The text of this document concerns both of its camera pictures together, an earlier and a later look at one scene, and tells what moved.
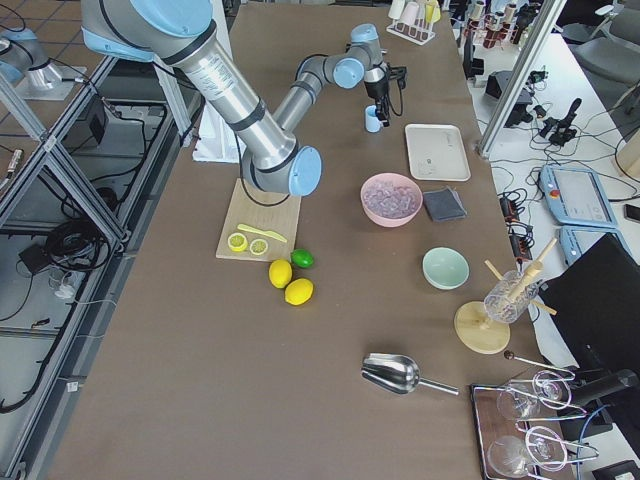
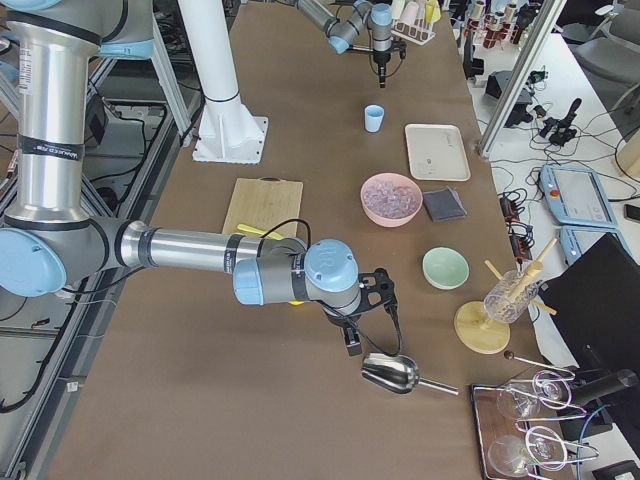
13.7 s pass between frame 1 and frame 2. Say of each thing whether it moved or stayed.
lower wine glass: stayed
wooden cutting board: stayed
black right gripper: moved
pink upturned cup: stayed
